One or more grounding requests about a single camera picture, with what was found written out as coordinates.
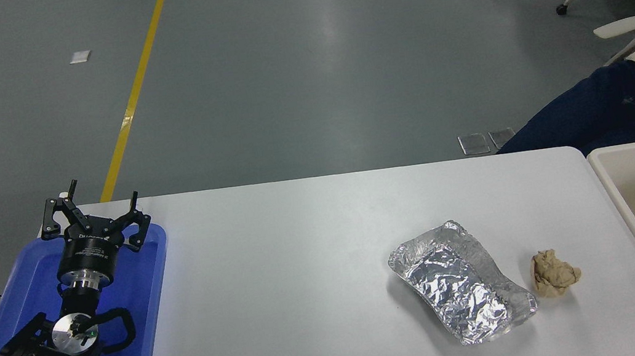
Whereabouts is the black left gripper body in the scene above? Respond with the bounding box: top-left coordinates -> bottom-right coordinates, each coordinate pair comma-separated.
50,216 -> 131,283

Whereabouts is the crumpled foil tray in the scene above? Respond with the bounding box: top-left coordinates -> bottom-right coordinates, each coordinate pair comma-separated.
384,210 -> 544,355

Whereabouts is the metal floor plate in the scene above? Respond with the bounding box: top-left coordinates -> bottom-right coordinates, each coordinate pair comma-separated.
489,127 -> 518,149
458,132 -> 492,156

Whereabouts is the crumpled tan paper ball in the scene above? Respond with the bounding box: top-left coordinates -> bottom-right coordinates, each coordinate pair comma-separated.
528,245 -> 585,300

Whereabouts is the seated person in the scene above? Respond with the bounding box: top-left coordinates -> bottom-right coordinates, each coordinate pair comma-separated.
481,12 -> 635,168

